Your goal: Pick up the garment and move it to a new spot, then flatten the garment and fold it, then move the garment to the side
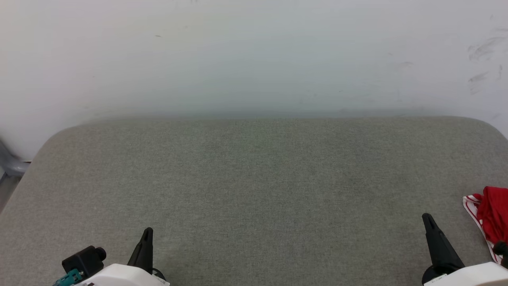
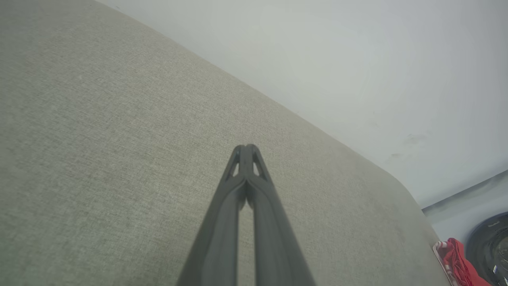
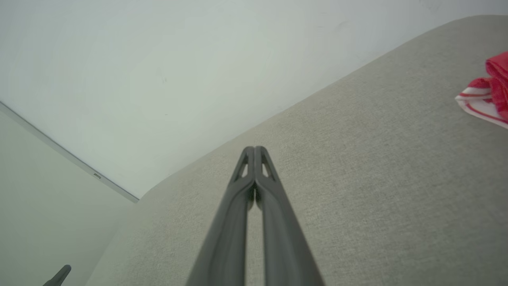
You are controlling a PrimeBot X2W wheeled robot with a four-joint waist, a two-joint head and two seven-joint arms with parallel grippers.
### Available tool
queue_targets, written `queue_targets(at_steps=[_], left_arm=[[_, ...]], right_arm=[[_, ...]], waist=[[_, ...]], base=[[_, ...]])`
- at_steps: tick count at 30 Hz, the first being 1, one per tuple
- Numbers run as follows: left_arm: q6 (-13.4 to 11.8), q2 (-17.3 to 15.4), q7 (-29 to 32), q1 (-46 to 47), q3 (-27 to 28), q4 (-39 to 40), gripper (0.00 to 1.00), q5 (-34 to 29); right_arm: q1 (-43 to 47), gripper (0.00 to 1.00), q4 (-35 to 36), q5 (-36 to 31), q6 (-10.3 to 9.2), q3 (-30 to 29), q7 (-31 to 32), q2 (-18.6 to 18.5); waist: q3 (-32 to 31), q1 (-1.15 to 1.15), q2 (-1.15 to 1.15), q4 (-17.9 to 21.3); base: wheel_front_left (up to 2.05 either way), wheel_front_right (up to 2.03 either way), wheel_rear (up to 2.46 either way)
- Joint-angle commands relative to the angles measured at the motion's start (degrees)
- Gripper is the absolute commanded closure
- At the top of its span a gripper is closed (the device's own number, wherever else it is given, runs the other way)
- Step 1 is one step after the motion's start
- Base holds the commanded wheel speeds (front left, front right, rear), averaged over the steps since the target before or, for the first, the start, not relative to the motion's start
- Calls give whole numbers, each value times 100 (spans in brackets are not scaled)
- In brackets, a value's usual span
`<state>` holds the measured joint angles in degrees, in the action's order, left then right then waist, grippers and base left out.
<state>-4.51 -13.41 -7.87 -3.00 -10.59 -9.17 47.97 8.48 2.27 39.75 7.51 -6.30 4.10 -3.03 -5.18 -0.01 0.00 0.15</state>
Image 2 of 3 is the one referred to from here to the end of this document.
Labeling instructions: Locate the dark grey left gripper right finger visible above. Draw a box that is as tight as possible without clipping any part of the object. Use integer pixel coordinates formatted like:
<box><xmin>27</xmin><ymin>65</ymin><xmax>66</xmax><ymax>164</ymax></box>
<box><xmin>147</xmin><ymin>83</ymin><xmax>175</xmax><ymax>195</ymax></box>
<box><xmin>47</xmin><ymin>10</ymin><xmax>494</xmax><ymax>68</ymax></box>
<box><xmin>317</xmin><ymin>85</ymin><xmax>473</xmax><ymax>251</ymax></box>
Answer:
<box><xmin>246</xmin><ymin>143</ymin><xmax>317</xmax><ymax>286</ymax></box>

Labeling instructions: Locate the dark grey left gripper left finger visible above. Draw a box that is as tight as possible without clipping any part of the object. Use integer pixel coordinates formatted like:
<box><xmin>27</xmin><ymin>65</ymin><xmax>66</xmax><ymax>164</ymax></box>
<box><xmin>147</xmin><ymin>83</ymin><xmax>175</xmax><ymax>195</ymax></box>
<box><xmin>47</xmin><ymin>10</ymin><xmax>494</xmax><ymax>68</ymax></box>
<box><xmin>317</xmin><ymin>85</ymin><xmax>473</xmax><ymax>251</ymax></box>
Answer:
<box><xmin>177</xmin><ymin>145</ymin><xmax>248</xmax><ymax>286</ymax></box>

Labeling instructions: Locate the red basketball jersey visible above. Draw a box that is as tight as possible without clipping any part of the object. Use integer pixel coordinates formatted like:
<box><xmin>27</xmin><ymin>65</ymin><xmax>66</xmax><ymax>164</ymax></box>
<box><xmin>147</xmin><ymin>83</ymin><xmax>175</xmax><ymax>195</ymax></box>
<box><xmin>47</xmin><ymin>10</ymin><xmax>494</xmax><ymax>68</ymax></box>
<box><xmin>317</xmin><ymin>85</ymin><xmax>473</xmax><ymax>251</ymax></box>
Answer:
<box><xmin>433</xmin><ymin>238</ymin><xmax>493</xmax><ymax>286</ymax></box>

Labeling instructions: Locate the grey fabric sofa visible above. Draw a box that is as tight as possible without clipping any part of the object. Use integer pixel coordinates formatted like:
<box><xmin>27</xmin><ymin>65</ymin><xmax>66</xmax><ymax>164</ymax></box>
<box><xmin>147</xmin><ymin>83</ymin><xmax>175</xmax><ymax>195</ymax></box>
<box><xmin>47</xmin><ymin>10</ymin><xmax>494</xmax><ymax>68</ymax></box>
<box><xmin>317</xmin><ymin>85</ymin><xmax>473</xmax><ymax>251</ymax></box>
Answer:
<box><xmin>0</xmin><ymin>0</ymin><xmax>451</xmax><ymax>286</ymax></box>

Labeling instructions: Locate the black round object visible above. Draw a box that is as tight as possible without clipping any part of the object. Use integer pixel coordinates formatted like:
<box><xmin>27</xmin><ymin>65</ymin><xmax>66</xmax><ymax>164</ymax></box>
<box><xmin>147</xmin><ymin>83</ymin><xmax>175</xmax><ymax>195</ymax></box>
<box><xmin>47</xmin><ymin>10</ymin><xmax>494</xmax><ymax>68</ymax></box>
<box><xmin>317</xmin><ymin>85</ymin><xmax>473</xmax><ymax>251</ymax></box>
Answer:
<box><xmin>465</xmin><ymin>213</ymin><xmax>508</xmax><ymax>286</ymax></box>

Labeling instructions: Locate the grey wall baseboard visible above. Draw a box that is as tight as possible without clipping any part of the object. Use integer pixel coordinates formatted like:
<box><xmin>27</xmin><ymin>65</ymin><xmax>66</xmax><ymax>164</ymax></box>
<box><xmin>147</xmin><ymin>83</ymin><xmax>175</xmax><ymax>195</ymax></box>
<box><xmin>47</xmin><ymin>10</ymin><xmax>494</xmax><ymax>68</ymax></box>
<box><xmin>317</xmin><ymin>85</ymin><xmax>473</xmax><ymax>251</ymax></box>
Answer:
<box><xmin>422</xmin><ymin>170</ymin><xmax>508</xmax><ymax>217</ymax></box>

